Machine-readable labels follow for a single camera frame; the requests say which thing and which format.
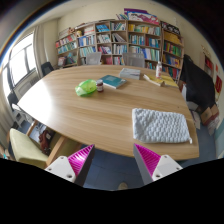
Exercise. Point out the window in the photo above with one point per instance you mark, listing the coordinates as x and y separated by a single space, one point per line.
20 63

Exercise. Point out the wooden bookshelf with books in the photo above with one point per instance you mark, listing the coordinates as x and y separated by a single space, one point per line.
140 36

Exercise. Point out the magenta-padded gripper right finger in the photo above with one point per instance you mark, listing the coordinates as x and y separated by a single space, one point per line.
163 166

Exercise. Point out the small wall shelf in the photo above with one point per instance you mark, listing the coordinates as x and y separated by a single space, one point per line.
207 65

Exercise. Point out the light blue knitted towel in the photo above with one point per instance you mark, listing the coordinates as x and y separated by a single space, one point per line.
160 126

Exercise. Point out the grey book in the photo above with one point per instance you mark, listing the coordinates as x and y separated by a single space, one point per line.
130 73

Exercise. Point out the green plastic bag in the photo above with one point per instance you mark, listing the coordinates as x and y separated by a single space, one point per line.
85 88

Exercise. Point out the teal book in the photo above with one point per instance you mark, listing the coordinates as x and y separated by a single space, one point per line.
112 81

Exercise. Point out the black office chair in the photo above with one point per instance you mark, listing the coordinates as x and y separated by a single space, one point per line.
46 68

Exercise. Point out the grey mesh chair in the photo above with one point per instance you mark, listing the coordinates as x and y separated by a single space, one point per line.
93 58
134 60

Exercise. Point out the green upholstered chair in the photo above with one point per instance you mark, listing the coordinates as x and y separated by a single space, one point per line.
26 148

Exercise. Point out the red wall poster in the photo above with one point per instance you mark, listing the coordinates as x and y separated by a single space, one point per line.
218 84

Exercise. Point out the black cloth cover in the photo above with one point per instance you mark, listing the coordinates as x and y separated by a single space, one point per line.
198 83

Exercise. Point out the cardboard box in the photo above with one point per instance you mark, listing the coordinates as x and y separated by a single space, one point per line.
209 115

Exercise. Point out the small dark jar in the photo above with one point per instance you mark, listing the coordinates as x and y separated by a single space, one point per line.
99 86

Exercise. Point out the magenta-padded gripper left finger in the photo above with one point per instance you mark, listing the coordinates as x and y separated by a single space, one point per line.
63 166

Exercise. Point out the white plastic bottle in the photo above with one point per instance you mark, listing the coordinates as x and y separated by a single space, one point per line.
158 70

